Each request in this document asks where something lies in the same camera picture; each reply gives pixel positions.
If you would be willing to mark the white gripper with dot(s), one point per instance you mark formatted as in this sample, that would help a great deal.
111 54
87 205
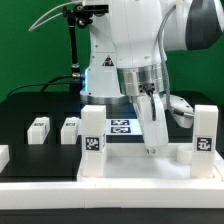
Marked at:
151 117

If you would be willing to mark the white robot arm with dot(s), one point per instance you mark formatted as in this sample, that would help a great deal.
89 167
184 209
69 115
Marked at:
129 42

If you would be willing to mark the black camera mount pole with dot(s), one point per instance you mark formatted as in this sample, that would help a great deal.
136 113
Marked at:
77 17

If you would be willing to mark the white obstacle bar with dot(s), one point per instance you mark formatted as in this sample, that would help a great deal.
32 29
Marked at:
152 194
4 156

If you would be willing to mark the white left obstacle bar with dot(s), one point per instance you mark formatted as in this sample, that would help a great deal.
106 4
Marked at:
4 156

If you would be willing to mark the white front obstacle bar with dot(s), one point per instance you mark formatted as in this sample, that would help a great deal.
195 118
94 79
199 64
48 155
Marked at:
152 194

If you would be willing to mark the white desk top tray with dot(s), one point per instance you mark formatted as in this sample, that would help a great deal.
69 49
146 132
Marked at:
130 162

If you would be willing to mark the white marker tag plate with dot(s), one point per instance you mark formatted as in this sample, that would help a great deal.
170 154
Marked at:
122 127

